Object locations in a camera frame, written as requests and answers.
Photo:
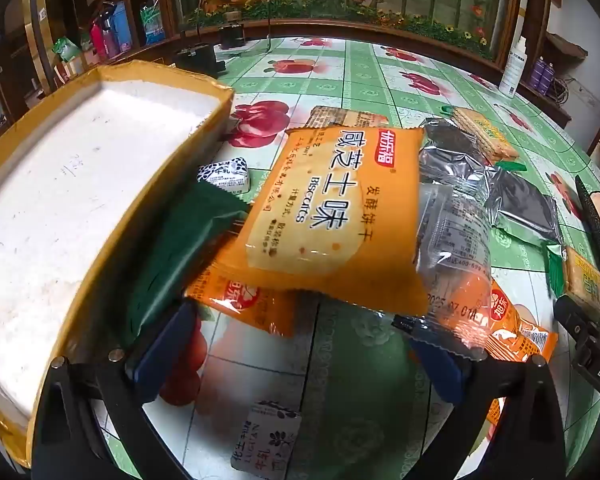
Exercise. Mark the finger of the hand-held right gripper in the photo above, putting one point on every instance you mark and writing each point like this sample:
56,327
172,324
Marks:
577,322

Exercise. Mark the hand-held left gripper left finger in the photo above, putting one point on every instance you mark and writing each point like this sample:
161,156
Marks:
165,355

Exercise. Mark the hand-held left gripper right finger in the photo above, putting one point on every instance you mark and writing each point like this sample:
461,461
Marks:
440,366

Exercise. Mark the square green-edged cracker packet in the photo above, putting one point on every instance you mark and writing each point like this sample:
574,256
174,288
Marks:
582,275

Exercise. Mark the small orange snack packet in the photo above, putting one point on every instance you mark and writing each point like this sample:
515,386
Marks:
240,305
520,332

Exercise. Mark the dark silver-edged snack packet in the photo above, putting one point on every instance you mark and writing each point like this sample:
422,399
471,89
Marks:
525,210

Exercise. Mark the clear plastic snack packet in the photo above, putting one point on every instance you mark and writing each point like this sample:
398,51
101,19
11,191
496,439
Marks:
455,240

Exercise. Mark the white blue-patterned candy packet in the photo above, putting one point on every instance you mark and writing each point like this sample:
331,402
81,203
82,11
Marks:
225,175
267,435

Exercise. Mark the large orange biscuit packet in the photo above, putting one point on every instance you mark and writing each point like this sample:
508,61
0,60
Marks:
330,220

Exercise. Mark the yellow-rimmed white foam tray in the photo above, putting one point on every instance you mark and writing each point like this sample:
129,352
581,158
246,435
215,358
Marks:
80,185

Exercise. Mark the long green-ended cracker packet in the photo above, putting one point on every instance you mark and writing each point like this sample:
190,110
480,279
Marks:
485,132

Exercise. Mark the tan text-printed biscuit packet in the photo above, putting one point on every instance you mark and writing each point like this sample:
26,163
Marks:
340,117

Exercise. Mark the black slim textured object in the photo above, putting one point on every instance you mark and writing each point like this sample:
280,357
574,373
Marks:
597,230

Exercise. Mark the dark green snack packet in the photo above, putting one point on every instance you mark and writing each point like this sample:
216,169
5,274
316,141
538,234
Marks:
180,250

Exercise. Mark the white spray bottle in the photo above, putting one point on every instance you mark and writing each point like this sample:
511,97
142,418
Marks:
512,72

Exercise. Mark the black clamp device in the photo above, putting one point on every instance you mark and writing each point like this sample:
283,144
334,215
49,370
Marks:
200,57

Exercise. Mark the dark wooden display cabinet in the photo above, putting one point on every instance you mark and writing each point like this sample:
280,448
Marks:
145,55

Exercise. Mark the green white packet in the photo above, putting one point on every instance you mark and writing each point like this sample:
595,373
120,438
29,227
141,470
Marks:
65,50

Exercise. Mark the red bottle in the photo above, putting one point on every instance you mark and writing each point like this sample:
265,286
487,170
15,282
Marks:
99,37

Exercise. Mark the dark purple bottle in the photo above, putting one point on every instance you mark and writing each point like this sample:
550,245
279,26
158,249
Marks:
111,35

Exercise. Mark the blue bottle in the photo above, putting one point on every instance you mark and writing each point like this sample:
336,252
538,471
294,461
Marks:
123,27

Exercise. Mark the green blue packet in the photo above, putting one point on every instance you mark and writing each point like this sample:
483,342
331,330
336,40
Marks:
152,22

